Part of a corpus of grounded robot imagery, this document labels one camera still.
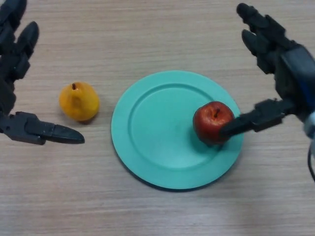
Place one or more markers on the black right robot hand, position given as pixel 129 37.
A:
pixel 292 73

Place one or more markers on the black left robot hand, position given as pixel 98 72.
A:
pixel 8 61

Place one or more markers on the red apple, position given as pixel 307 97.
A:
pixel 209 120

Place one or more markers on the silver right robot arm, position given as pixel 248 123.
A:
pixel 311 127

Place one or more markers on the green round plate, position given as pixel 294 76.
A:
pixel 157 137

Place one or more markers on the yellow pear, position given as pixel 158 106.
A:
pixel 78 103

